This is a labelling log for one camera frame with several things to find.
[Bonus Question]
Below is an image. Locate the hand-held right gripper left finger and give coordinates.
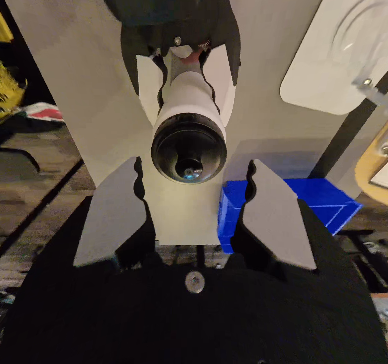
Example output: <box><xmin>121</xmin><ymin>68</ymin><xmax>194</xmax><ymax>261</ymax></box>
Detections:
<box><xmin>73</xmin><ymin>157</ymin><xmax>156</xmax><ymax>267</ymax></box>

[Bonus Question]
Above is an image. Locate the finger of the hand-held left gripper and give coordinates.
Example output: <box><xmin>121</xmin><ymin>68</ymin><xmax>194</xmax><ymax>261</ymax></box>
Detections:
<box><xmin>136</xmin><ymin>55</ymin><xmax>169</xmax><ymax>126</ymax></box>
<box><xmin>198</xmin><ymin>45</ymin><xmax>236</xmax><ymax>127</ymax></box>

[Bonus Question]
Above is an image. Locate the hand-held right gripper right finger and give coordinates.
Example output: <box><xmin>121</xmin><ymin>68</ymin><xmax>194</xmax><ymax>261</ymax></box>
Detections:
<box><xmin>230</xmin><ymin>159</ymin><xmax>317</xmax><ymax>271</ymax></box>

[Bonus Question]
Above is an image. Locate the white plastic bottle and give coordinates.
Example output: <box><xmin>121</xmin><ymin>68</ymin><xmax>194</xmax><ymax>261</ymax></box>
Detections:
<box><xmin>153</xmin><ymin>71</ymin><xmax>227</xmax><ymax>134</ymax></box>

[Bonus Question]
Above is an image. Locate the blue plastic bin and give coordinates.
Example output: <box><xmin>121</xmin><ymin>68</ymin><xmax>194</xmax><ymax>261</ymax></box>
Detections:
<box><xmin>217</xmin><ymin>178</ymin><xmax>363</xmax><ymax>254</ymax></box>

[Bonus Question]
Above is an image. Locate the black bottle lid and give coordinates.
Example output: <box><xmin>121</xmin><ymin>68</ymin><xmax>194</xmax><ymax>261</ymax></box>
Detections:
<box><xmin>151</xmin><ymin>113</ymin><xmax>228</xmax><ymax>185</ymax></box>

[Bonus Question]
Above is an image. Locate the person's left hand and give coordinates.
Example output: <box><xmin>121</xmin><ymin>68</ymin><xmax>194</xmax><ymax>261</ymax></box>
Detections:
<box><xmin>181</xmin><ymin>51</ymin><xmax>202</xmax><ymax>65</ymax></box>

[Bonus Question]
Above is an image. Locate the red green striped object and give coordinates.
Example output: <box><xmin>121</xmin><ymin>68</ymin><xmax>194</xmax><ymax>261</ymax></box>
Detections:
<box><xmin>21</xmin><ymin>102</ymin><xmax>64</xmax><ymax>122</ymax></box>

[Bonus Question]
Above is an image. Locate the black tape strip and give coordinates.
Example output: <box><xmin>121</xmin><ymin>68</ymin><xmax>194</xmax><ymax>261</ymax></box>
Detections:
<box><xmin>308</xmin><ymin>73</ymin><xmax>388</xmax><ymax>179</ymax></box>

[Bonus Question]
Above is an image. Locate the white instruction sheet holder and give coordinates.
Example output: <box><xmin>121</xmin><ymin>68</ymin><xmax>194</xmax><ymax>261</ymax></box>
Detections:
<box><xmin>370</xmin><ymin>164</ymin><xmax>388</xmax><ymax>187</ymax></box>

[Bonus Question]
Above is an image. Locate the black office chair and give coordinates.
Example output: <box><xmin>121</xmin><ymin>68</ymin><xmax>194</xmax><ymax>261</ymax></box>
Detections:
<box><xmin>0</xmin><ymin>147</ymin><xmax>41</xmax><ymax>174</ymax></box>

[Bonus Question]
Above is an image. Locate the clear round stand foot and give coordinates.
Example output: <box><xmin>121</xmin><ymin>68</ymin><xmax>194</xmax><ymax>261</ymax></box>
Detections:
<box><xmin>332</xmin><ymin>0</ymin><xmax>388</xmax><ymax>68</ymax></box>

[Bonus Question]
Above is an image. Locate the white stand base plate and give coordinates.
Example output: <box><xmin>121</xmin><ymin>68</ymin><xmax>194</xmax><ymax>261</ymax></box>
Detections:
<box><xmin>280</xmin><ymin>0</ymin><xmax>388</xmax><ymax>115</ymax></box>

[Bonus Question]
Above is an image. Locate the metal stand bracket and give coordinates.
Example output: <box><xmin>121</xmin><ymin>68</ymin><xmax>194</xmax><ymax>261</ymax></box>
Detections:
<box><xmin>352</xmin><ymin>78</ymin><xmax>388</xmax><ymax>107</ymax></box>

